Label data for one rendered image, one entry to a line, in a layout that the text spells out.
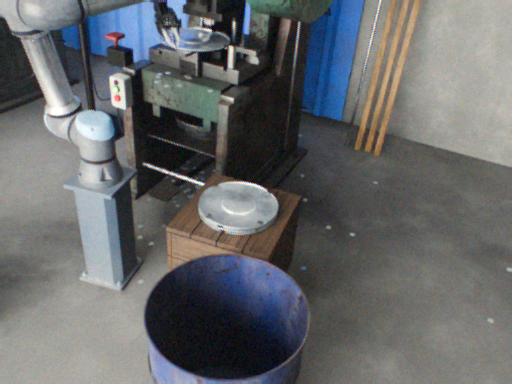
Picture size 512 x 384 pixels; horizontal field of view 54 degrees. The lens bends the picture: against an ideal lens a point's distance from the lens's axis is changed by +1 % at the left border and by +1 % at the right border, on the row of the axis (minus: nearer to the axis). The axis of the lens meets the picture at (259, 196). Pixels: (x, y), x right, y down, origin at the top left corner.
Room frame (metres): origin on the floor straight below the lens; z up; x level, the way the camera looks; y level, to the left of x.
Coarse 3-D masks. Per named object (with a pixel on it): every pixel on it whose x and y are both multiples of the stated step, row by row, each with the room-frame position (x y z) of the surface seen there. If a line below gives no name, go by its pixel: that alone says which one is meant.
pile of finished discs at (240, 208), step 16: (208, 192) 1.54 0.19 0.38; (224, 192) 1.55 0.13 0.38; (240, 192) 1.56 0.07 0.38; (256, 192) 1.57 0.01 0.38; (208, 208) 1.44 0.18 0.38; (224, 208) 1.44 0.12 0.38; (240, 208) 1.45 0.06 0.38; (256, 208) 1.47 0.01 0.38; (272, 208) 1.47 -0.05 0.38; (208, 224) 1.37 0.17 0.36; (224, 224) 1.35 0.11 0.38; (240, 224) 1.36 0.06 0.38; (256, 224) 1.37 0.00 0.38
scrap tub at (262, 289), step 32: (224, 256) 1.08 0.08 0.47; (160, 288) 0.95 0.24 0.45; (192, 288) 1.04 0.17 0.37; (224, 288) 1.08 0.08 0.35; (256, 288) 1.07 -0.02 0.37; (288, 288) 1.01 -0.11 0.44; (160, 320) 0.94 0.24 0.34; (192, 320) 1.04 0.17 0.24; (224, 320) 1.07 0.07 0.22; (256, 320) 1.06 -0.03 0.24; (288, 320) 0.98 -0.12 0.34; (160, 352) 0.73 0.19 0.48; (192, 352) 1.03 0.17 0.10; (224, 352) 1.07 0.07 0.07; (256, 352) 1.05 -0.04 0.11; (288, 352) 0.95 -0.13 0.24
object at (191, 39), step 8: (184, 32) 2.14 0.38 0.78; (192, 32) 2.15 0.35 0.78; (200, 32) 2.16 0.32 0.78; (208, 32) 2.17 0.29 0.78; (216, 32) 2.18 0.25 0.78; (160, 40) 1.99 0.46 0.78; (184, 40) 2.01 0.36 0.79; (192, 40) 2.02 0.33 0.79; (200, 40) 2.03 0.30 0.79; (208, 40) 2.05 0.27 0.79; (216, 40) 2.07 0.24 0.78; (224, 40) 2.08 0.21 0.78; (176, 48) 1.92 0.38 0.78; (184, 48) 1.92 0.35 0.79; (192, 48) 1.94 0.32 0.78; (200, 48) 1.95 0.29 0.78; (208, 48) 1.96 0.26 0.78; (216, 48) 1.96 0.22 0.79
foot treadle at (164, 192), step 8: (208, 160) 2.18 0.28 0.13; (200, 168) 2.09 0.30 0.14; (192, 176) 2.01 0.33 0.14; (168, 184) 1.89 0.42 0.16; (176, 184) 1.91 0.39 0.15; (152, 192) 1.81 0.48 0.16; (160, 192) 1.82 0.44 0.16; (168, 192) 1.83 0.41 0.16; (176, 192) 1.83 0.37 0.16; (168, 200) 1.77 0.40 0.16
